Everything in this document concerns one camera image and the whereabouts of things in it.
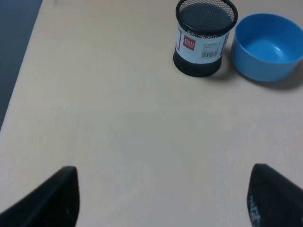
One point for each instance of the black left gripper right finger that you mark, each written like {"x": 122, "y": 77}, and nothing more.
{"x": 273, "y": 200}

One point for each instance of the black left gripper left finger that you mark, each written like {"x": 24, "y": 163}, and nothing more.
{"x": 55, "y": 203}

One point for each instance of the blue plastic bowl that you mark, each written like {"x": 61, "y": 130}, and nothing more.
{"x": 267, "y": 47}

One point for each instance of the black mesh pen holder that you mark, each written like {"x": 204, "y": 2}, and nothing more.
{"x": 203, "y": 30}

